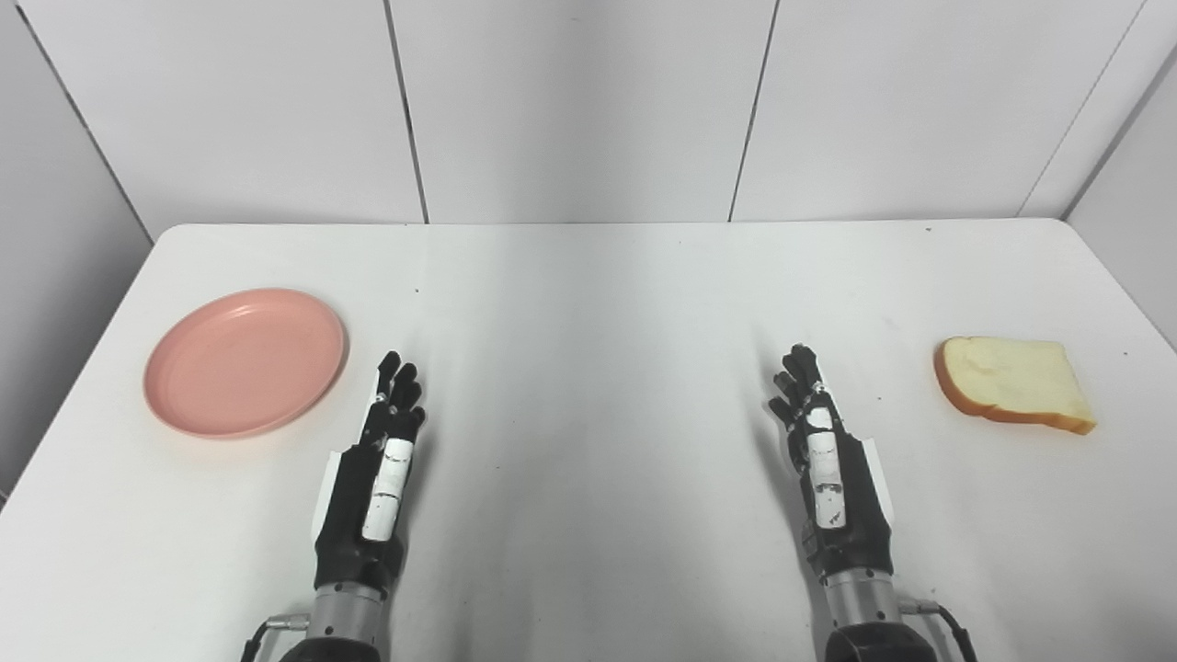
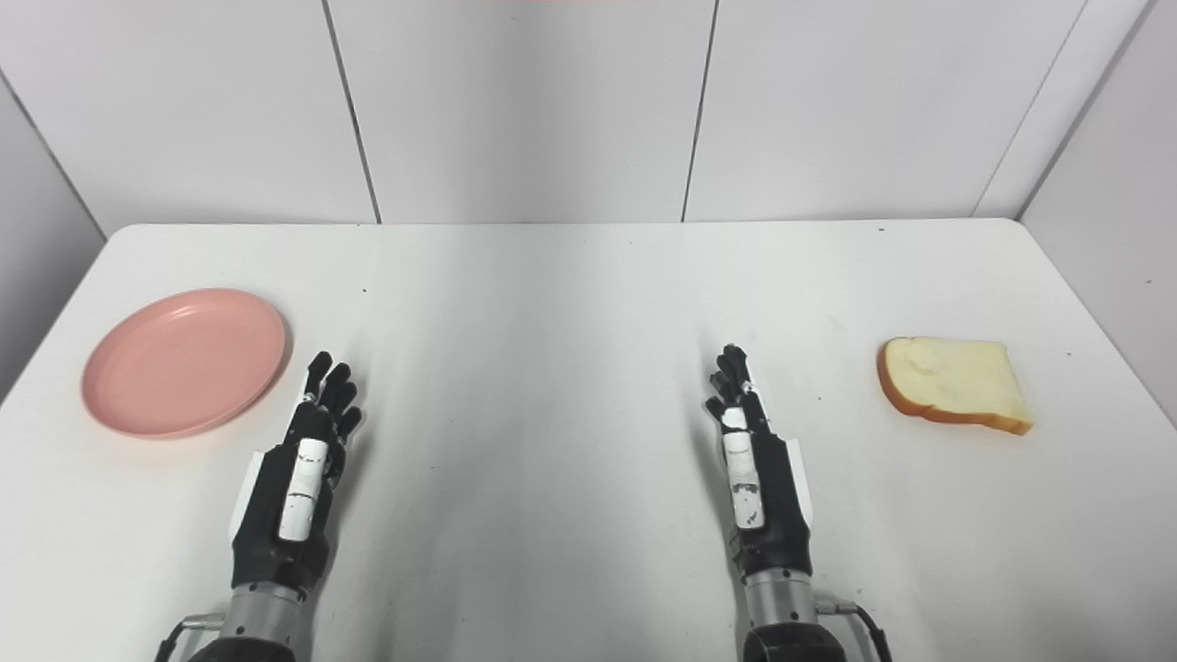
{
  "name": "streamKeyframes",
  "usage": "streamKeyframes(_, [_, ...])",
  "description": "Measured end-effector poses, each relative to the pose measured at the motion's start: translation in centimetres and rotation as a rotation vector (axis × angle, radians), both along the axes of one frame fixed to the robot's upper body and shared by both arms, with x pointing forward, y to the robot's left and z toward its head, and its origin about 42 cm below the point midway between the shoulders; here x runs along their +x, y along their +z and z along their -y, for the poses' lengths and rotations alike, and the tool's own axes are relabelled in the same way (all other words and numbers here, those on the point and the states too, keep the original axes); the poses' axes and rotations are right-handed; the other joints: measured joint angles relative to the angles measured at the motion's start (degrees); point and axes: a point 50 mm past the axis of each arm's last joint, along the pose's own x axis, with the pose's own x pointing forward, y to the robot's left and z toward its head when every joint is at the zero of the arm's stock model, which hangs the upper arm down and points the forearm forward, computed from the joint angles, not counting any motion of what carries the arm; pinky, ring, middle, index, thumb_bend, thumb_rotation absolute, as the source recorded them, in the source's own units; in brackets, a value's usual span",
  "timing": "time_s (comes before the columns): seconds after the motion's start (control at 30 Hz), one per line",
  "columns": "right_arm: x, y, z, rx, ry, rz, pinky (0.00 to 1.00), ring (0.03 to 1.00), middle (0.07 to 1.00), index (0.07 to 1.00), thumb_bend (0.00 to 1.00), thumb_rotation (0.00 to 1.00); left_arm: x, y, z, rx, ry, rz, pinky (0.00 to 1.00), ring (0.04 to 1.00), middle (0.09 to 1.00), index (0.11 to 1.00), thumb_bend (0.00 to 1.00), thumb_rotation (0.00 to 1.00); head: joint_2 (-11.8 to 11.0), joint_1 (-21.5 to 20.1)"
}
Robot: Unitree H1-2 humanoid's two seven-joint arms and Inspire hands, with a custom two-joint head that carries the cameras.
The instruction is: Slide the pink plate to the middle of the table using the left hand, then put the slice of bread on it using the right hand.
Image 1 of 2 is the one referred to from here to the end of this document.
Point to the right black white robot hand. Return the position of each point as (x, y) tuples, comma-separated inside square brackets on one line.
[(841, 501)]

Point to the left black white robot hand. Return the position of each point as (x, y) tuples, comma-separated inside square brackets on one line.
[(359, 515)]

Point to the pink round plate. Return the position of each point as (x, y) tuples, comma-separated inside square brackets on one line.
[(245, 361)]

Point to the slice of bread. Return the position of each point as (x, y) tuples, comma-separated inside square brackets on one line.
[(1011, 382)]

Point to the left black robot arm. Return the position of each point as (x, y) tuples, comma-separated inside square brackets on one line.
[(340, 625)]

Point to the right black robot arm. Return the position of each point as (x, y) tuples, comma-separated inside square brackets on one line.
[(869, 621)]

